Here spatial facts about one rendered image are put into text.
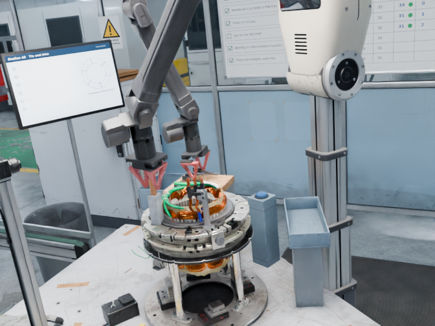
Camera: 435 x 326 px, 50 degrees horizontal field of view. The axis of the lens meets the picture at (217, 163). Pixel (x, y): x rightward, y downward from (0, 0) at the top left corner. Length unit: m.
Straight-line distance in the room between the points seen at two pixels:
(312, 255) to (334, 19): 0.67
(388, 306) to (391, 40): 1.66
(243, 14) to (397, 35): 1.08
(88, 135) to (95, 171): 0.30
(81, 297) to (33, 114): 0.91
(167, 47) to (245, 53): 2.51
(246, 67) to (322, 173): 2.12
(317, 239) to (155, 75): 0.60
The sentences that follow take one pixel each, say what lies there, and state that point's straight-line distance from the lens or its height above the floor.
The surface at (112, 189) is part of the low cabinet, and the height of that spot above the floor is 0.37.
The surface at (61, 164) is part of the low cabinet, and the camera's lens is 4.11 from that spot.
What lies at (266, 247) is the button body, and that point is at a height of 0.86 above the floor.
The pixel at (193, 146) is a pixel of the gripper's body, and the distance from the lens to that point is 1.66.
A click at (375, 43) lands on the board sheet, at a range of 3.35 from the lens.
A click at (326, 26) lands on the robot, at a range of 1.40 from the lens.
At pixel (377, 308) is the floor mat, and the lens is 2.83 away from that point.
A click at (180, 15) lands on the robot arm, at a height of 1.65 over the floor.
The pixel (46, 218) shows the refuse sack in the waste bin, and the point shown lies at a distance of 3.20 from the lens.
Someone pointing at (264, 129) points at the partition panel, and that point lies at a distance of 3.70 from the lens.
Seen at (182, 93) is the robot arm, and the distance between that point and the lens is 1.59.
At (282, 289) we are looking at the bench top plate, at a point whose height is 0.78.
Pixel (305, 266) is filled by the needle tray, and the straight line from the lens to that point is 1.42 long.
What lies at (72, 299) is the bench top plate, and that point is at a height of 0.78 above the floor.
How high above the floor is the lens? 1.66
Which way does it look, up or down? 18 degrees down
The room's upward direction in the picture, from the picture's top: 6 degrees counter-clockwise
